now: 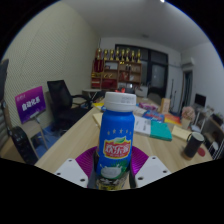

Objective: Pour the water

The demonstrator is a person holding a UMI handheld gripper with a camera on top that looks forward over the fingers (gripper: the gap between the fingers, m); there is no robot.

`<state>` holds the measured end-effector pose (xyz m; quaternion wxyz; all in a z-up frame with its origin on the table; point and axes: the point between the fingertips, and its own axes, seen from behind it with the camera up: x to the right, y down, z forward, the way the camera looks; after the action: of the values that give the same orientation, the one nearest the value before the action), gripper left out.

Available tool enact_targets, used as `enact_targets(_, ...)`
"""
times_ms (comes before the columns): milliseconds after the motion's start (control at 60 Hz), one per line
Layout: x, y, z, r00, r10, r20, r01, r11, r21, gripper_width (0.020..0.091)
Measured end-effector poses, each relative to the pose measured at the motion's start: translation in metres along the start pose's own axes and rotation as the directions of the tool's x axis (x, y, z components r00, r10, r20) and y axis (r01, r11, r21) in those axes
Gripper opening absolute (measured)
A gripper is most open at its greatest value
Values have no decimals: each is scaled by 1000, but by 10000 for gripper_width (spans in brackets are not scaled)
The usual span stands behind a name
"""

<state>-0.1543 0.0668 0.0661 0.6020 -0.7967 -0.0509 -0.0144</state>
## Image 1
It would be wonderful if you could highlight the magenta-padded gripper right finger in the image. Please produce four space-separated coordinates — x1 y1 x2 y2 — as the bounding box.
128 148 173 189

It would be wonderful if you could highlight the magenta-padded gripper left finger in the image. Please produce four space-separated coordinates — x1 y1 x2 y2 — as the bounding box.
54 146 100 189

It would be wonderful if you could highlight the blue drink bottle white cap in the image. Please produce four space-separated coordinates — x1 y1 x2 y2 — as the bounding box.
94 91 138 191

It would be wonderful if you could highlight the teal book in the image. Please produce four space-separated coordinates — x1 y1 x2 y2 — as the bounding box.
149 119 174 142

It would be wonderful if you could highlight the beige paper sheet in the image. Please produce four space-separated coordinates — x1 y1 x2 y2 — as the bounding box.
92 111 104 128

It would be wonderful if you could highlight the blue printed book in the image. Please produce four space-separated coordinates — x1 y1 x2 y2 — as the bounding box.
142 109 166 123

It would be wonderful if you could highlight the beige paper envelope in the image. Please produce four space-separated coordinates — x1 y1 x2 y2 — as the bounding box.
171 125 193 141

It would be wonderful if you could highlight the orange yellow book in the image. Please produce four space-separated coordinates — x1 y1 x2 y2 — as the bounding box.
163 112 183 127

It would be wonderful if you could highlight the black mug white inside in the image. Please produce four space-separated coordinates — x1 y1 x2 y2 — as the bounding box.
183 131 205 159

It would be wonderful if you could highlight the pink box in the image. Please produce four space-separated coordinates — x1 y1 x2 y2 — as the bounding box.
138 101 159 112

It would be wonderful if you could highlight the standing wooden card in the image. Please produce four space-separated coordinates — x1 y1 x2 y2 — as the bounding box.
159 97 171 115

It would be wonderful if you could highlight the black office chair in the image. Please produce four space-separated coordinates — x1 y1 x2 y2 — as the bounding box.
46 79 93 133

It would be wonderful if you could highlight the black bag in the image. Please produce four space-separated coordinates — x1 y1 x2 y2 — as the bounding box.
9 125 39 166

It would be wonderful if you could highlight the pink flower pot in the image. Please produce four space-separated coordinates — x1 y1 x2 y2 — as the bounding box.
180 105 197 130

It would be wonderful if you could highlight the small round white table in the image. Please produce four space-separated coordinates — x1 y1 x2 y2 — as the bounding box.
81 88 101 101

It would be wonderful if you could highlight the black tripod stand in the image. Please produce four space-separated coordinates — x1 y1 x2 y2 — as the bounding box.
169 79 178 104

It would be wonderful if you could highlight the purple sign board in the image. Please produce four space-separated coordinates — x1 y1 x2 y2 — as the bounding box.
14 85 48 125

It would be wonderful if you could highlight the long wooden side desk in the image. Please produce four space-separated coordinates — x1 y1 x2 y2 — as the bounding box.
196 106 224 158

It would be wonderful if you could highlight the black computer monitor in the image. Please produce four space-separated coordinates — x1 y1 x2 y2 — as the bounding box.
194 93 208 108

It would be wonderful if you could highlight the wooden shelf unit with trophies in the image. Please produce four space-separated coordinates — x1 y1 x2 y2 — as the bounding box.
90 46 144 91

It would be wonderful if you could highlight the white wall air conditioner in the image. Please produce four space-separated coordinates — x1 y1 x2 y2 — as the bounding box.
180 57 196 68

